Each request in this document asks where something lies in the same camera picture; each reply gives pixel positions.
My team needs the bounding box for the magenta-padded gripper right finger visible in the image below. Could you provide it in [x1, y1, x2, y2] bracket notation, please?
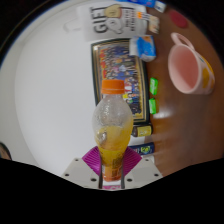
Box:
[121, 146, 164, 190]

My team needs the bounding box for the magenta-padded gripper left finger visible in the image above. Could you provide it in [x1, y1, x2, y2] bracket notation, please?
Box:
[61, 145, 103, 190]

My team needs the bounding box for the orange-capped clear drink bottle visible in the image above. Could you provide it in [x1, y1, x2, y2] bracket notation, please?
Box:
[91, 78, 134, 183]

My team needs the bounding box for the small green box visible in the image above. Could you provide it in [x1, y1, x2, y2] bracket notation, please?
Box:
[148, 97, 158, 115]
[148, 77, 159, 96]

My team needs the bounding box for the framed group photo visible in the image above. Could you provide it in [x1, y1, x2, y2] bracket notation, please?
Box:
[90, 37, 151, 126]

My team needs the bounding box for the pink ceramic mug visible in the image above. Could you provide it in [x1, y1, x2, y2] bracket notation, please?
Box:
[167, 32, 216, 96]

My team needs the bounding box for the blue tissue pack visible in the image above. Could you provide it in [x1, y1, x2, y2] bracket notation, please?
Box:
[129, 34, 158, 63]

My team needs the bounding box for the white paper gift bag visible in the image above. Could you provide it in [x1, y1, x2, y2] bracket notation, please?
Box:
[63, 3, 148, 43]

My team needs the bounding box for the flat round red coaster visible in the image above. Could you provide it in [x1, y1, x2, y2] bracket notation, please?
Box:
[167, 8, 189, 29]

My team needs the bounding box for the white remote control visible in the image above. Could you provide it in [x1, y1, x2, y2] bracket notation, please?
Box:
[153, 0, 167, 14]

